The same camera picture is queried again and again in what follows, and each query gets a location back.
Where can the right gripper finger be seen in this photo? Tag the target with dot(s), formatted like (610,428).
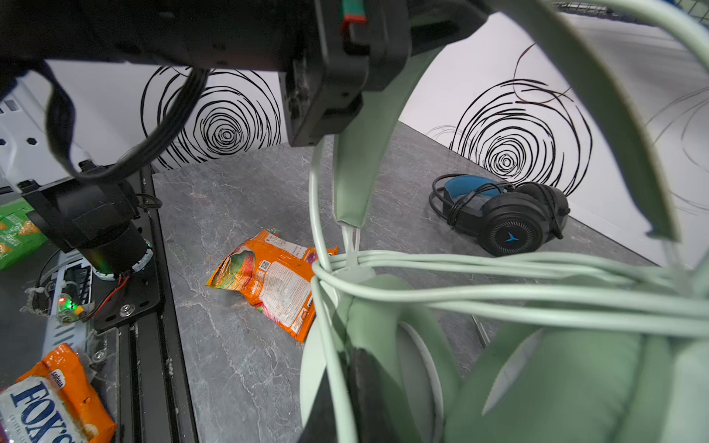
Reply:
(348,404)

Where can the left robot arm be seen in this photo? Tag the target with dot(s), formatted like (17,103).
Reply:
(94,92)

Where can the Fox's fruits candy bag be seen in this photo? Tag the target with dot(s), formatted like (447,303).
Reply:
(55,402)

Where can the black gaming headphones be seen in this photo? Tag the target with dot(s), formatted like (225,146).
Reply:
(503,218)

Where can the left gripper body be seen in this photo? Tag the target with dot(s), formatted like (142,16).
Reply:
(346,48)

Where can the orange snack bag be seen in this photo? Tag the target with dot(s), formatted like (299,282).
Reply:
(274,276)

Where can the mint green headphones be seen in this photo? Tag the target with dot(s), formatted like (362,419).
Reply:
(538,347)

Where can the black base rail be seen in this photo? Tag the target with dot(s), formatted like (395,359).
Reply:
(153,402)

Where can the green snack bag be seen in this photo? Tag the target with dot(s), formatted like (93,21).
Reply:
(20,237)

